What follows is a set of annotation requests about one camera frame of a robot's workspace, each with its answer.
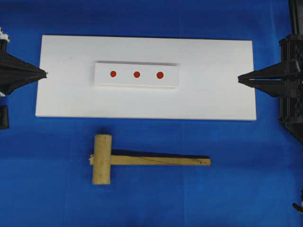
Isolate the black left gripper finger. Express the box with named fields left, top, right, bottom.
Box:
left=0, top=51, right=47, bottom=76
left=0, top=76, right=46, bottom=95

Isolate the wooden mallet hammer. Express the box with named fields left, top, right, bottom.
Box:
left=89, top=134, right=211, bottom=185

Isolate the large white foam board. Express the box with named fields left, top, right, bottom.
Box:
left=36, top=35, right=257, bottom=121

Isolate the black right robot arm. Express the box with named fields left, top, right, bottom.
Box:
left=238, top=0, right=303, bottom=142

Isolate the small white raised block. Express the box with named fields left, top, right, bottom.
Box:
left=93, top=61, right=180, bottom=89

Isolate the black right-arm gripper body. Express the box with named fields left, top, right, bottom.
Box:
left=279, top=35, right=303, bottom=142

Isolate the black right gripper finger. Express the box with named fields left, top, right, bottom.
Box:
left=238, top=60, right=301, bottom=81
left=238, top=79, right=299, bottom=98

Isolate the left-arm gripper body white black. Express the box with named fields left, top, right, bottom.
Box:
left=0, top=27, right=10, bottom=97

